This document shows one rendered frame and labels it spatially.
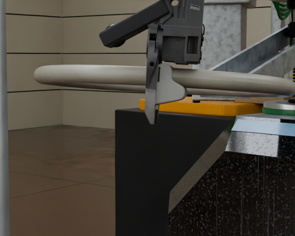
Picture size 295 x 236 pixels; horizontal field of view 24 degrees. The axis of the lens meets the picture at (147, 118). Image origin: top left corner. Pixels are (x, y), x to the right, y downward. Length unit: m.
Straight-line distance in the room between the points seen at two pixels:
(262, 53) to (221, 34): 0.92
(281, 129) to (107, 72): 0.68
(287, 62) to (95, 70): 0.65
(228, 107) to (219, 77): 1.37
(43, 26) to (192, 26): 8.36
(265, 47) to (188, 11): 0.73
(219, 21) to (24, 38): 6.61
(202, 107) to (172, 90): 1.47
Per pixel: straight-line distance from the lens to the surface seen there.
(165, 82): 1.03
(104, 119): 9.11
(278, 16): 4.52
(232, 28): 2.65
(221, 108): 2.44
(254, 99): 2.53
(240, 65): 1.64
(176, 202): 1.82
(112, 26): 1.06
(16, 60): 9.03
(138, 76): 1.05
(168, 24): 1.05
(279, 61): 1.58
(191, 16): 1.05
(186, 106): 2.55
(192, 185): 1.77
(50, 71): 1.16
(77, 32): 9.40
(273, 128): 1.67
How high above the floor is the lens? 0.95
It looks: 5 degrees down
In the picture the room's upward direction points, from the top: straight up
